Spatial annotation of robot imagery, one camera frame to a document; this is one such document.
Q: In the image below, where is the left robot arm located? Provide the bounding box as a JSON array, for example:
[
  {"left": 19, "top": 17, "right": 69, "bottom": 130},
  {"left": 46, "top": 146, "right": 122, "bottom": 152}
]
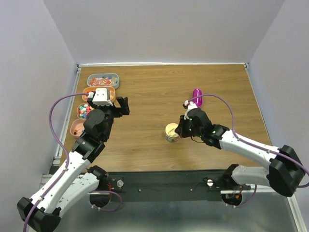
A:
[{"left": 17, "top": 96, "right": 130, "bottom": 232}]

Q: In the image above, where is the pink tray of candies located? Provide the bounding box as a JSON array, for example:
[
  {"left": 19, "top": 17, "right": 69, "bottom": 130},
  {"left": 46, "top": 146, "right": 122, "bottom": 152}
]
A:
[{"left": 77, "top": 103, "right": 94, "bottom": 119}]

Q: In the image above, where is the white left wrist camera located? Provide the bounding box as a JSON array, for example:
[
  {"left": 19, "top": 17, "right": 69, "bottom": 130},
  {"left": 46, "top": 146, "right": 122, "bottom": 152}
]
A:
[{"left": 87, "top": 87, "right": 113, "bottom": 107}]

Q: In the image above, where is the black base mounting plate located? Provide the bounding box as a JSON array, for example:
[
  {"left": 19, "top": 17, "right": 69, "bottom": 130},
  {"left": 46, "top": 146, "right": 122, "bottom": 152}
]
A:
[{"left": 95, "top": 170, "right": 250, "bottom": 202}]

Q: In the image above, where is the pink tray of lollipops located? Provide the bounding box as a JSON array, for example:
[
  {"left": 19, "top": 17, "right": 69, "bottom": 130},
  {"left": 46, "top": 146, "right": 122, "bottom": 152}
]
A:
[{"left": 70, "top": 119, "right": 85, "bottom": 138}]

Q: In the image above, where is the magenta plastic scoop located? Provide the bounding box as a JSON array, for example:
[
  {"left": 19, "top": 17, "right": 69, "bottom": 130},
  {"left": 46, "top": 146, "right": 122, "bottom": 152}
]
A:
[{"left": 192, "top": 88, "right": 203, "bottom": 107}]

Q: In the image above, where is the grey tray of candy sticks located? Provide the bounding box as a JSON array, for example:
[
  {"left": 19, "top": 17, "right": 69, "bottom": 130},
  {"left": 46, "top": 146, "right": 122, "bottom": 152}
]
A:
[{"left": 87, "top": 73, "right": 120, "bottom": 89}]

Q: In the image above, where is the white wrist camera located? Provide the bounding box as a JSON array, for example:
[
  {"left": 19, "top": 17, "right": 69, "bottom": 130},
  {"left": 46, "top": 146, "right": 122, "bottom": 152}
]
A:
[
  {"left": 183, "top": 100, "right": 197, "bottom": 120},
  {"left": 87, "top": 87, "right": 113, "bottom": 107}
]

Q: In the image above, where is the white jar lid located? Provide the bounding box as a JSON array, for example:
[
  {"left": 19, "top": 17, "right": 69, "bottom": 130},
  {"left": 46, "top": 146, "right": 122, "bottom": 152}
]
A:
[{"left": 165, "top": 123, "right": 179, "bottom": 138}]

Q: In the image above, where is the clear plastic jar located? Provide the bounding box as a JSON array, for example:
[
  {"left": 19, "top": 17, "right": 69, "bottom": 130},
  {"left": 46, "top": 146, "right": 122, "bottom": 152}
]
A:
[{"left": 165, "top": 131, "right": 180, "bottom": 143}]

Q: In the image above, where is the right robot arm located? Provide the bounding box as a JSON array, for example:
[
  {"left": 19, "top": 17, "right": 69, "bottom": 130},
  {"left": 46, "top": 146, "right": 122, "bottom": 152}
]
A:
[{"left": 175, "top": 108, "right": 305, "bottom": 197}]

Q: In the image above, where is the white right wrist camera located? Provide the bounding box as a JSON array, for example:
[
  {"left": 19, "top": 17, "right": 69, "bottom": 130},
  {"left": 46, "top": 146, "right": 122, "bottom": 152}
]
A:
[{"left": 183, "top": 100, "right": 197, "bottom": 120}]

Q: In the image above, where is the orange tray of gummies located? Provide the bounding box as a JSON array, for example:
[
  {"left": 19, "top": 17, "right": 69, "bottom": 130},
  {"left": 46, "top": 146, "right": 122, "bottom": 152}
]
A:
[{"left": 82, "top": 87, "right": 116, "bottom": 102}]

